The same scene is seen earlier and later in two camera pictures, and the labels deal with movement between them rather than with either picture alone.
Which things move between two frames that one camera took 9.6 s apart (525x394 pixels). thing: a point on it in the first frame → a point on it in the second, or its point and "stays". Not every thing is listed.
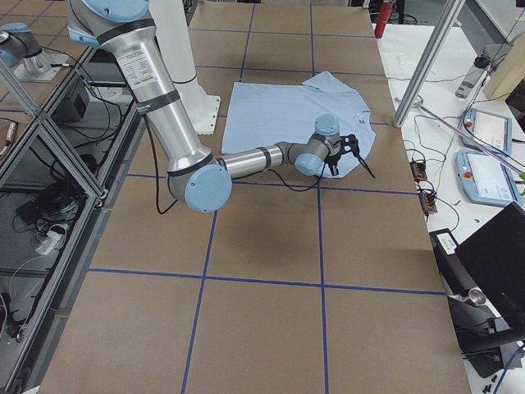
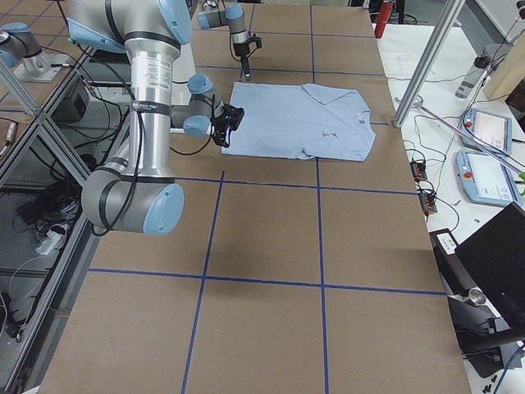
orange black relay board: x=418 y=170 stays
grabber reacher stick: x=418 y=102 stays
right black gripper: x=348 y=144 → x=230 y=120
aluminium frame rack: x=58 y=182 stays
